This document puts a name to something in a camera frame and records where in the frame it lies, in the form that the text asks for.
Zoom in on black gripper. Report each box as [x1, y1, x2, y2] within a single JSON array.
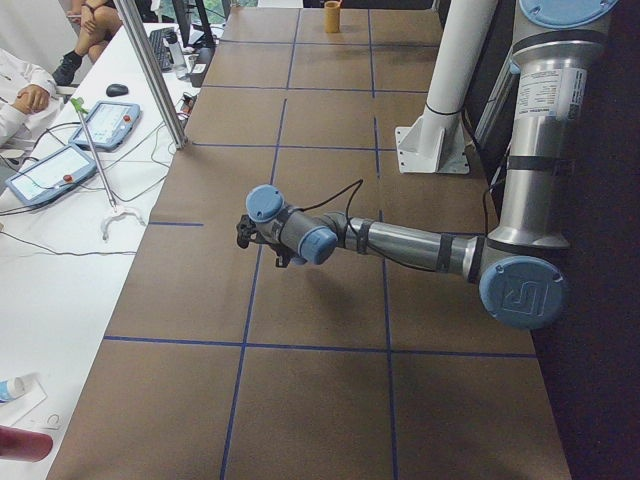
[[269, 242, 295, 268]]

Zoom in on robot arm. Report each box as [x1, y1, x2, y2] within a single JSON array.
[[236, 1, 614, 330]]

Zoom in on bamboo wooden cup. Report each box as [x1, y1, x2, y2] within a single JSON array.
[[323, 0, 341, 33]]

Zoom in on white mounting pillar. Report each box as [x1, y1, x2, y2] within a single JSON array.
[[395, 0, 498, 175]]

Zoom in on far teach pendant tablet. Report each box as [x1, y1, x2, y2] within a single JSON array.
[[76, 101, 141, 152]]

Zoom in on teach pendant tablet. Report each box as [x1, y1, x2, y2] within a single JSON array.
[[76, 101, 141, 152], [5, 145, 97, 206]]

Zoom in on black keyboard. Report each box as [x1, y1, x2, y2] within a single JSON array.
[[148, 28, 174, 72]]

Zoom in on black computer mouse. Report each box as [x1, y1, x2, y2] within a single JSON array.
[[105, 83, 129, 98]]

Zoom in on clear water bottle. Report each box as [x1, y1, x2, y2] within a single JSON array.
[[164, 31, 188, 80]]

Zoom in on near teach pendant tablet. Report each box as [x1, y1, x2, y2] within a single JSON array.
[[5, 145, 97, 206]]

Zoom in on reacher grabber tool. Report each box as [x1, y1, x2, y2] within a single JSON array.
[[70, 97, 146, 242]]

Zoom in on seated person black shoes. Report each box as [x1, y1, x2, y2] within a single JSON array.
[[51, 0, 124, 86]]

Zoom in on white blue tube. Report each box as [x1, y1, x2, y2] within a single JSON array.
[[1, 373, 47, 406]]

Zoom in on seated person white shirt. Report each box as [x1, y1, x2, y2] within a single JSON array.
[[1, 49, 63, 151]]

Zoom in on red cylinder bottle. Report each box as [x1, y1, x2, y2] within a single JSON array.
[[0, 426, 53, 462]]

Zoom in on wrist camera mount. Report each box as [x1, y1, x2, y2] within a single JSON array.
[[236, 214, 261, 249]]

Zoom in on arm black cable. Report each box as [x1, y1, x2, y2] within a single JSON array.
[[287, 178, 504, 251]]

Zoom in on aluminium frame post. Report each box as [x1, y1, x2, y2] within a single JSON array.
[[115, 0, 187, 150]]

